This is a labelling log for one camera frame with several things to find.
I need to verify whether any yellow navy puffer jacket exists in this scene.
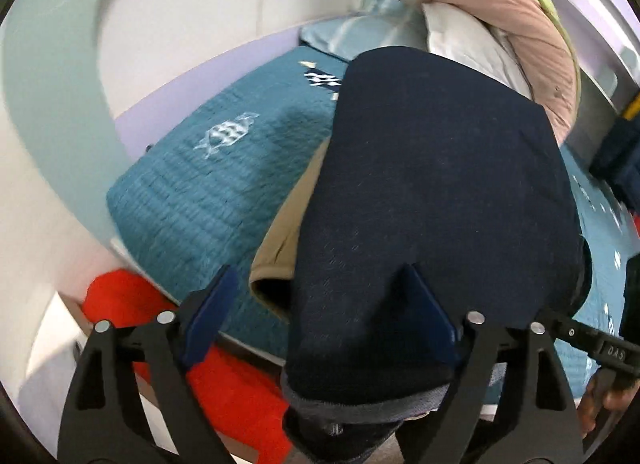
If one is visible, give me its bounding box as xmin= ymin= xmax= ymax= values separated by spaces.
xmin=589 ymin=95 xmax=640 ymax=214

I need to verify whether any teal quilted bedspread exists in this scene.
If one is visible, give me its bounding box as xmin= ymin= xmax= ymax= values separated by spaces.
xmin=106 ymin=46 xmax=605 ymax=363

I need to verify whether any teal loft bed frame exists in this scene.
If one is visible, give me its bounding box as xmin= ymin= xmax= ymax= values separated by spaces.
xmin=2 ymin=0 xmax=131 ymax=245

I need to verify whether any dark denim jacket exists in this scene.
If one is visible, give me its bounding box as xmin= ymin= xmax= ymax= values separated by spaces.
xmin=282 ymin=47 xmax=591 ymax=463

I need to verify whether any red object beside bed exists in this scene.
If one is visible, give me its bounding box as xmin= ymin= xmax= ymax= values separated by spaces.
xmin=81 ymin=269 xmax=292 ymax=464

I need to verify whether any pink quilt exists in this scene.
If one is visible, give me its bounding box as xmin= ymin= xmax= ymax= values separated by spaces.
xmin=421 ymin=0 xmax=579 ymax=143

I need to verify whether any white pillow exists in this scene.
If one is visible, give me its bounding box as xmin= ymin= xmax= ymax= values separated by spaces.
xmin=422 ymin=3 xmax=533 ymax=99

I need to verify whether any person right hand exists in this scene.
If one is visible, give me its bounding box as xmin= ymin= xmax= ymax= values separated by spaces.
xmin=576 ymin=369 xmax=639 ymax=438

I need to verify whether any striped blue pillow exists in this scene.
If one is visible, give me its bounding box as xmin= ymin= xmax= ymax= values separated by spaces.
xmin=299 ymin=0 xmax=428 ymax=61

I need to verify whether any tan folded garment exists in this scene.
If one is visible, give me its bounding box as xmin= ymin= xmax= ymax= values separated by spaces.
xmin=248 ymin=139 xmax=330 ymax=321

